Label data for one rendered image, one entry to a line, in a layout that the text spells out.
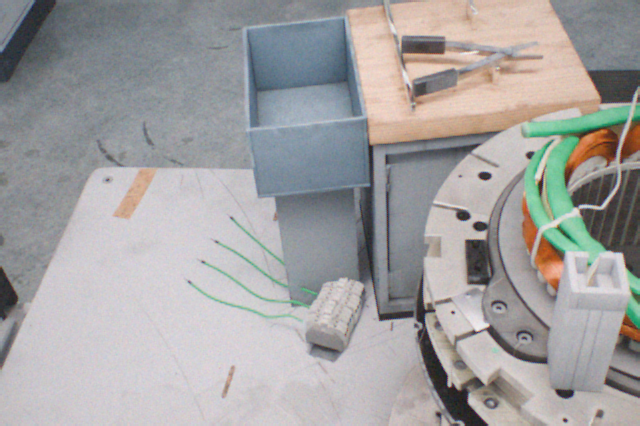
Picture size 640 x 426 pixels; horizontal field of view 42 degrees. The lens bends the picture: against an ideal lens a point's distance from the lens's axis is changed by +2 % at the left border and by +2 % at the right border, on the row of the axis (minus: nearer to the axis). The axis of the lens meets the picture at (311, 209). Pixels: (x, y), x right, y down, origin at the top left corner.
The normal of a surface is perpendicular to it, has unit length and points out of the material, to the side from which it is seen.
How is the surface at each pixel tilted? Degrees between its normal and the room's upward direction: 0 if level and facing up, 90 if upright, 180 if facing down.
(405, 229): 90
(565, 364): 90
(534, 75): 0
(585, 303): 90
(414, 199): 90
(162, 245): 0
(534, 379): 0
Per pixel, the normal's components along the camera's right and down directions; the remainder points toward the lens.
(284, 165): 0.07, 0.70
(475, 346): -0.08, -0.70
